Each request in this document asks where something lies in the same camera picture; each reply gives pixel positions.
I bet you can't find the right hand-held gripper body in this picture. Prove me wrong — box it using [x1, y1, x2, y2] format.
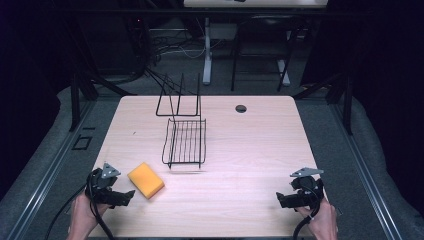
[289, 167, 325, 210]

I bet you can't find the white desk top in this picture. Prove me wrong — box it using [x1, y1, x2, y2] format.
[183, 0, 330, 9]

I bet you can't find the black chair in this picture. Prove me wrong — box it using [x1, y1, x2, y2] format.
[230, 13, 299, 93]

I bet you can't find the yellow sponge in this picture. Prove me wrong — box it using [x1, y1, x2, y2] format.
[127, 161, 166, 200]

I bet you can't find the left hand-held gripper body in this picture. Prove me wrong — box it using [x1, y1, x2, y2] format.
[85, 162, 122, 205]

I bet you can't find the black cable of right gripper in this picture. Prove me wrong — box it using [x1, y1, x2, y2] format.
[292, 186, 323, 240]

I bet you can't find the person's right hand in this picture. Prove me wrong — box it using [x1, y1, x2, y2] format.
[294, 195, 339, 240]

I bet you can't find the bundle of floor cables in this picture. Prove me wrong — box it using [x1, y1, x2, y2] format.
[146, 18, 224, 96]

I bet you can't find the black metal stand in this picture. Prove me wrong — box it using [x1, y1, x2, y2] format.
[67, 71, 138, 133]
[292, 72, 355, 136]

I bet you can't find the person's left hand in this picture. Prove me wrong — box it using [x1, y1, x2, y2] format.
[66, 192, 112, 240]

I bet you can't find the grey floor rail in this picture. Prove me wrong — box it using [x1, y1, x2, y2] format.
[329, 99, 404, 240]
[6, 99, 98, 240]

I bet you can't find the black wire rack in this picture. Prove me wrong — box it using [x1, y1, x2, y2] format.
[155, 72, 207, 170]

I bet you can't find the white desk leg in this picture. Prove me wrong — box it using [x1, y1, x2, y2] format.
[277, 29, 292, 87]
[202, 16, 213, 86]

